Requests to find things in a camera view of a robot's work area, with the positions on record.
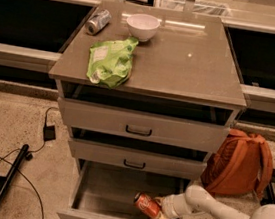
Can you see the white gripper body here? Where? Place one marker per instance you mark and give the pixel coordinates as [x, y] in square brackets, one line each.
[167, 206]

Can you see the red coke can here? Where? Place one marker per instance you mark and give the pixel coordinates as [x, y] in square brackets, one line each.
[147, 205]

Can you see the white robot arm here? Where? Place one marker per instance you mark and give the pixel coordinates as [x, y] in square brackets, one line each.
[196, 198]

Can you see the bottom drawer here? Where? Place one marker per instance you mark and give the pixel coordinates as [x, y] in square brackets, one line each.
[108, 192]

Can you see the drawer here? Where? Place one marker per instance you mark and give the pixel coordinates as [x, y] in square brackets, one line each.
[140, 125]
[136, 159]
[108, 192]

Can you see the top drawer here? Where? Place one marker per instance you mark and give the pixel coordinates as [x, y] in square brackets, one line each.
[140, 125]

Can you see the middle drawer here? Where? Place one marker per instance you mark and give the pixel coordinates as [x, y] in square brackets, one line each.
[136, 159]

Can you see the grey drawer cabinet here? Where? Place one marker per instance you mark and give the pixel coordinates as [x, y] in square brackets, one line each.
[185, 71]

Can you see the silver soda can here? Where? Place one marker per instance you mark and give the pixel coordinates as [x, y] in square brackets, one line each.
[98, 22]

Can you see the orange backpack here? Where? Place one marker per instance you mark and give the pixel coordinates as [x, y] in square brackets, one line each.
[242, 164]

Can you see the black stand leg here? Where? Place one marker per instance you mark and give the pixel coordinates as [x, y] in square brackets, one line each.
[268, 196]

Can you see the black power adapter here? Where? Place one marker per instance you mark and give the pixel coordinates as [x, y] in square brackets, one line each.
[49, 133]

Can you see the green chip bag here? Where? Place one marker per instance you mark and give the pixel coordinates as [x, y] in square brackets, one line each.
[110, 62]

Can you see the black pole on floor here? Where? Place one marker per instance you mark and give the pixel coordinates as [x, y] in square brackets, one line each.
[13, 169]

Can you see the white bowl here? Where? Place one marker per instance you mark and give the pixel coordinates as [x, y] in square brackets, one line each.
[142, 26]

